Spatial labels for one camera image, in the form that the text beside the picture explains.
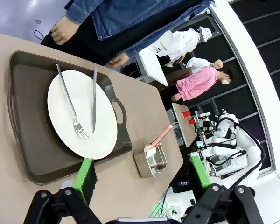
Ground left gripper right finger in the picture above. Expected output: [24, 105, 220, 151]
[182, 155, 264, 224]

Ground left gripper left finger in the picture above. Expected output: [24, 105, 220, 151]
[23, 157, 101, 224]

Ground person's right forearm denim sleeve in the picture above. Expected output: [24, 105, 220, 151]
[64, 0, 94, 25]

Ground person's left hand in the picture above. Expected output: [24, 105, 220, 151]
[105, 52, 130, 69]

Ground person's right hand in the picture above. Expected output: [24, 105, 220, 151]
[50, 15, 81, 46]

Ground white box green light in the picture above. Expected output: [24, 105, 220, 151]
[164, 191, 196, 221]

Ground silver metal fork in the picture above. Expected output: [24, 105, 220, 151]
[56, 63, 90, 141]

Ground small brown side table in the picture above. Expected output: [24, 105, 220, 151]
[171, 102, 198, 148]

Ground rectangular stainless steel container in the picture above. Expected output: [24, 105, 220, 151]
[133, 142, 168, 179]

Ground brown plastic serving tray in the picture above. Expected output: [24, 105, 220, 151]
[7, 50, 133, 186]

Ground silver metal knife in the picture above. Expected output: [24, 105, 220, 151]
[91, 67, 98, 133]

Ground white round plate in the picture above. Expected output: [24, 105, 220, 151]
[47, 70, 119, 161]

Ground person in pink sweater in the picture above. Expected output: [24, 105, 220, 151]
[171, 66, 238, 103]

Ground bald mannequin white shirt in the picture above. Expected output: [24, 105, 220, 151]
[186, 57, 224, 73]

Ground white side table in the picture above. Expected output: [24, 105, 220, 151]
[138, 46, 169, 87]

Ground figure in white with hat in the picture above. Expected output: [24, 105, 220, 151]
[151, 25, 213, 69]

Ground person in denim jacket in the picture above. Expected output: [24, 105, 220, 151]
[41, 0, 215, 68]

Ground white humanoid robot black cables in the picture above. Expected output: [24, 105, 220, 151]
[196, 109, 264, 187]

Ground lint roller pink handle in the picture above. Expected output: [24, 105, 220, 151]
[144, 124, 173, 158]

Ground black cord loop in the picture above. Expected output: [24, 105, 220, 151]
[33, 29, 46, 44]

